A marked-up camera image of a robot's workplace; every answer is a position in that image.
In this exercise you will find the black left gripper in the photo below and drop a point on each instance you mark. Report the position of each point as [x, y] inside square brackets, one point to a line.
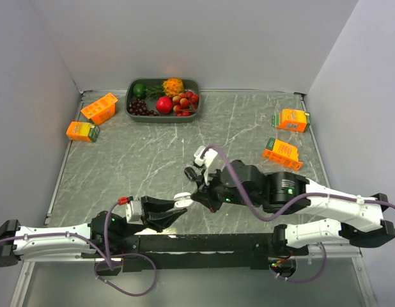
[156, 215]

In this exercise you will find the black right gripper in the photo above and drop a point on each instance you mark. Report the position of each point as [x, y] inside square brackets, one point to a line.
[204, 194]

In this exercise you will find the white earbud charging case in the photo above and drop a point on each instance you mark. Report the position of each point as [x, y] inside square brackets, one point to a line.
[182, 200]

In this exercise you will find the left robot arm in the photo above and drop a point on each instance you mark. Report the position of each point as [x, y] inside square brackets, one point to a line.
[101, 236]

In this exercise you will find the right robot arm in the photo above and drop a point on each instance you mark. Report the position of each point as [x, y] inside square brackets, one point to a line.
[354, 219]

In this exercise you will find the black earbud charging case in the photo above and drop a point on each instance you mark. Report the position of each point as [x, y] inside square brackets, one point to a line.
[190, 174]

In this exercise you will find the red lychee bunch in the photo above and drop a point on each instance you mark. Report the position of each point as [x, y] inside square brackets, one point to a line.
[185, 104]

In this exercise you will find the red apple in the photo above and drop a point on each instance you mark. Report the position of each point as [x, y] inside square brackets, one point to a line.
[164, 105]

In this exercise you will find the dark grape bunch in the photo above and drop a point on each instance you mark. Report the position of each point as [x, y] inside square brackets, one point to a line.
[138, 107]

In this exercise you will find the grey-green fruit tray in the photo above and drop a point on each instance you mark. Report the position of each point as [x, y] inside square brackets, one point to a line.
[189, 85]

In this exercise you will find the orange green box left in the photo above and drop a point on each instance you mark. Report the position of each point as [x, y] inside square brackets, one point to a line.
[83, 131]

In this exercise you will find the orange box back right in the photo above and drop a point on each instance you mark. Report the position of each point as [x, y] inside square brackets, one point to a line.
[292, 119]

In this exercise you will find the green leafy sprig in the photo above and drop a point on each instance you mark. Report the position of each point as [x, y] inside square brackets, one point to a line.
[154, 90]

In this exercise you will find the orange box back left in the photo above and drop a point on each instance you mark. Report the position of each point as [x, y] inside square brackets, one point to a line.
[101, 110]

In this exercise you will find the green lime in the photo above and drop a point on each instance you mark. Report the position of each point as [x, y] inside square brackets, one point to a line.
[139, 90]

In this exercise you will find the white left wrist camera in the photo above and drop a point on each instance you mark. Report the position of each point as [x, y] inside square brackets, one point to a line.
[133, 209]

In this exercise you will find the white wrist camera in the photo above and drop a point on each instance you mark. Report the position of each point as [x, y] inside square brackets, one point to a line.
[209, 163]
[133, 209]

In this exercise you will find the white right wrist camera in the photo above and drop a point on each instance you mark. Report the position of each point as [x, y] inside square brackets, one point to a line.
[209, 163]

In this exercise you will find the aluminium frame rail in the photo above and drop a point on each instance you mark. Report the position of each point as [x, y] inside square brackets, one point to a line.
[334, 251]

